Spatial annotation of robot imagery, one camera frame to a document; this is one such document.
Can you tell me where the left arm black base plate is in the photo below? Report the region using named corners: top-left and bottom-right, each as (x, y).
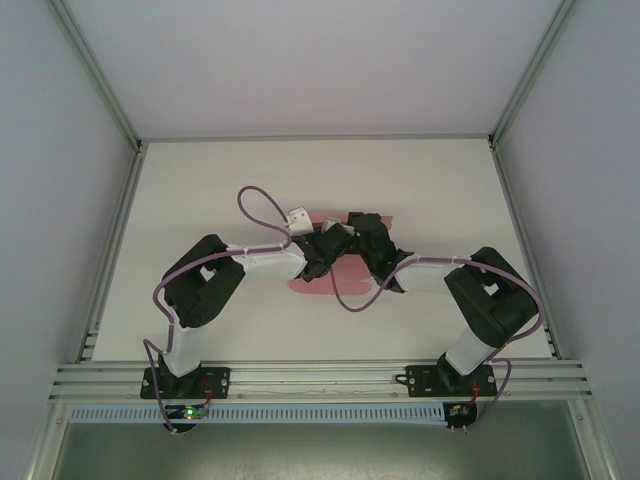
top-left (139, 366), bottom-right (232, 401)

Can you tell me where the aluminium frame leg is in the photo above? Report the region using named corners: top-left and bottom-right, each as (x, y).
top-left (22, 399), bottom-right (74, 480)
top-left (569, 398), bottom-right (626, 480)

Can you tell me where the aluminium frame post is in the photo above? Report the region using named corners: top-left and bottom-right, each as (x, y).
top-left (488, 0), bottom-right (586, 151)
top-left (49, 0), bottom-right (146, 154)

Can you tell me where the aluminium mounting rail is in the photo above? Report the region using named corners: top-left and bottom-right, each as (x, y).
top-left (48, 358), bottom-right (594, 401)

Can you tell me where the white slotted cable duct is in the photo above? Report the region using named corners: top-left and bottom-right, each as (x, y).
top-left (67, 402), bottom-right (446, 425)

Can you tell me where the circuit board with green light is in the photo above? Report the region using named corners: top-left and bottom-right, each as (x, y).
top-left (167, 403), bottom-right (211, 421)

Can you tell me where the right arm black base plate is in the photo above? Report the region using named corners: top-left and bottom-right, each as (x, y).
top-left (405, 363), bottom-right (497, 399)

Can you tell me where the pink paper box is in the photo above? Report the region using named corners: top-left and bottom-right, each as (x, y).
top-left (287, 209), bottom-right (396, 297)

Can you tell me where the grey metal panel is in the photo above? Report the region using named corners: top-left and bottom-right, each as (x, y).
top-left (49, 422), bottom-right (609, 480)

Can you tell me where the aluminium table side rail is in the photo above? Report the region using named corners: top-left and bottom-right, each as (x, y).
top-left (487, 139), bottom-right (566, 361)
top-left (74, 144), bottom-right (149, 364)

